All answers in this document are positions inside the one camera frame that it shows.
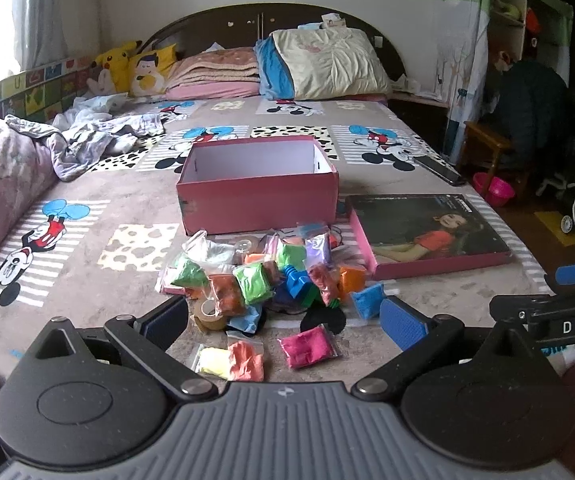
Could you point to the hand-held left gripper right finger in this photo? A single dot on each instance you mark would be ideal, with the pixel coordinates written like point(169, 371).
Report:
point(403, 322)

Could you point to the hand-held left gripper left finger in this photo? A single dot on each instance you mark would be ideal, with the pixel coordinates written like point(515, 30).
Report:
point(165, 321)

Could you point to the blue clay packet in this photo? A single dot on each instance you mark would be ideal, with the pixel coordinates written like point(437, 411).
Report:
point(368, 301)

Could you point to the yellow clay packet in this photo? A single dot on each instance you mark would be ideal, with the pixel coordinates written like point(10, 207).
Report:
point(213, 362)

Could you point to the salmon clay packet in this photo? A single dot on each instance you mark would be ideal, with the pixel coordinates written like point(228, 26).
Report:
point(246, 361)

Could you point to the pile of colourful clay bags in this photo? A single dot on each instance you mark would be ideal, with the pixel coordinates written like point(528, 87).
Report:
point(252, 280)

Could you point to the magenta clay packet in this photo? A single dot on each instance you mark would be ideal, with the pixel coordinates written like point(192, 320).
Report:
point(308, 345)

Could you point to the pink cardboard box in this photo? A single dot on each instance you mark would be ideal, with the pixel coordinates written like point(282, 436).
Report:
point(262, 200)

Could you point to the brown tape roll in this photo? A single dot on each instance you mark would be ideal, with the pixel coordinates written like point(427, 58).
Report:
point(206, 317)

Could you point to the green toy bolt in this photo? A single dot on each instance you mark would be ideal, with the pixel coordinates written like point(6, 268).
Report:
point(325, 300)

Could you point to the pink box lid with picture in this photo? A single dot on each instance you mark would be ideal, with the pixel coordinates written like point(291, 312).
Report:
point(427, 232)

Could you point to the blue toy bolt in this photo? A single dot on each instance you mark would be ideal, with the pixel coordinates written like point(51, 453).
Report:
point(295, 282)

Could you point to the pink basin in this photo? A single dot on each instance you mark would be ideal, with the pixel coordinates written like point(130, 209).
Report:
point(495, 190)

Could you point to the cartoon printed bedsheet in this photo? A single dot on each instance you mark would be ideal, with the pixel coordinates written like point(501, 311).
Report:
point(117, 200)

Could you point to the black rectangular device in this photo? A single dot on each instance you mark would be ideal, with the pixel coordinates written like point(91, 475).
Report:
point(440, 170)

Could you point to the wooden stool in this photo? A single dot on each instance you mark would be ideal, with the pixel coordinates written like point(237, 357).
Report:
point(490, 145)

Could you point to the dark jacket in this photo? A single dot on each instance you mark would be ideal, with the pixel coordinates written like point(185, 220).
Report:
point(532, 105)

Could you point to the crumpled grey white clothes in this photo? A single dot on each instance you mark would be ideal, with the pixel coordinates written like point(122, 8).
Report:
point(102, 127)

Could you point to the bedside table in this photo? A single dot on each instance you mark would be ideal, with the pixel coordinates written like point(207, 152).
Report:
point(417, 110)

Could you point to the purple quilt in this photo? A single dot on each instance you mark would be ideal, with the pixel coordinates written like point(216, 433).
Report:
point(2, 175)

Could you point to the yellow cartoon cushion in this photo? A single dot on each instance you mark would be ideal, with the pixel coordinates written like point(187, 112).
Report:
point(150, 72)

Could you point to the folded pink blanket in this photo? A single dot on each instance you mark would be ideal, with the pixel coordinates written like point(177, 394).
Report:
point(212, 72)

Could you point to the yellow plush toy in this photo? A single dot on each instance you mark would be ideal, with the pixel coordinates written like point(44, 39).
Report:
point(112, 62)

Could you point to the green white shelf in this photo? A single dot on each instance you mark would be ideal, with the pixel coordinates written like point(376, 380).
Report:
point(467, 35)

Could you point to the cream pillow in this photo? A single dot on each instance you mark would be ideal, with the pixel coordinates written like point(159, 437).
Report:
point(332, 62)

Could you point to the blue pillow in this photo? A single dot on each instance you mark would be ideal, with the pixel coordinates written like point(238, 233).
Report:
point(271, 72)

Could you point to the dark wooden headboard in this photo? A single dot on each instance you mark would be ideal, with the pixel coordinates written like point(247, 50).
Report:
point(247, 25)

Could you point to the light curtain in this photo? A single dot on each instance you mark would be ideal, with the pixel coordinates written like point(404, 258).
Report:
point(37, 10)

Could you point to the colourful wall padding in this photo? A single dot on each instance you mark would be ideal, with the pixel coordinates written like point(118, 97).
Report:
point(27, 90)

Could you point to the wall socket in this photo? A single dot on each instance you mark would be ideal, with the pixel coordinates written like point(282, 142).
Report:
point(380, 42)

